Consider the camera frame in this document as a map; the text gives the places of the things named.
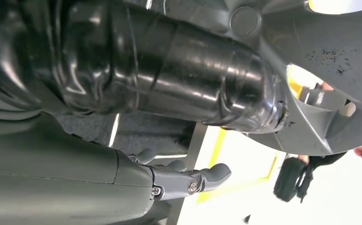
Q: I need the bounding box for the person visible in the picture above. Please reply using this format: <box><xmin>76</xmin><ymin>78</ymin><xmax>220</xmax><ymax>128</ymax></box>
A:
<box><xmin>273</xmin><ymin>140</ymin><xmax>362</xmax><ymax>203</ymax></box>

